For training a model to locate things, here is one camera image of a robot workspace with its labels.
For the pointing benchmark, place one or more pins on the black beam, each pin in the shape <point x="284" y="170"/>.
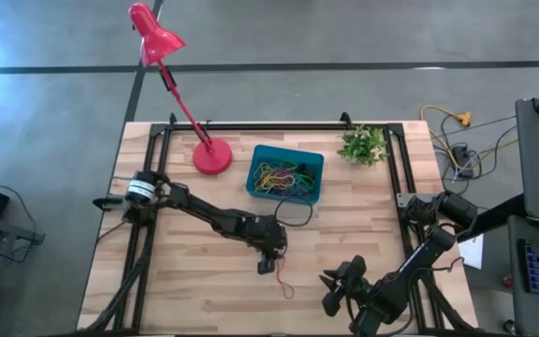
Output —
<point x="499" y="215"/>

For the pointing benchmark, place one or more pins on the black side stand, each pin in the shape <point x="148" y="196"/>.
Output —
<point x="7" y="229"/>

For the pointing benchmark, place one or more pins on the red desk lamp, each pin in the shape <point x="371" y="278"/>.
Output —
<point x="212" y="156"/>

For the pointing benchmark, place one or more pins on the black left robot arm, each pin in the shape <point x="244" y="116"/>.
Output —
<point x="204" y="213"/>

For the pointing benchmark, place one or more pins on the blue plastic bin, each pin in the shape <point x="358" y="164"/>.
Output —
<point x="262" y="154"/>

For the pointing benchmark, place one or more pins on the black power strip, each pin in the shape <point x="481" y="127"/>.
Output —
<point x="462" y="159"/>

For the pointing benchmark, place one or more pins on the green plant in white pot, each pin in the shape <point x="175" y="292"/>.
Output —
<point x="362" y="146"/>

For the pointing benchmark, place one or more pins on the red rubber band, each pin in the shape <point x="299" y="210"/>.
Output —
<point x="280" y="273"/>

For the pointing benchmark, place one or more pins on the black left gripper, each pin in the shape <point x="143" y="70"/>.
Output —
<point x="267" y="234"/>

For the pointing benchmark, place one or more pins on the green rubber band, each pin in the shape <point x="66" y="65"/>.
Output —
<point x="286" y="162"/>

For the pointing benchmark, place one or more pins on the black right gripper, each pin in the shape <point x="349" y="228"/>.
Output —
<point x="363" y="297"/>

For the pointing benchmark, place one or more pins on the white paper sheet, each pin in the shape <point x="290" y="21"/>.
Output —
<point x="474" y="255"/>

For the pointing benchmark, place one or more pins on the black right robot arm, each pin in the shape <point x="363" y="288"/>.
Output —
<point x="428" y="248"/>

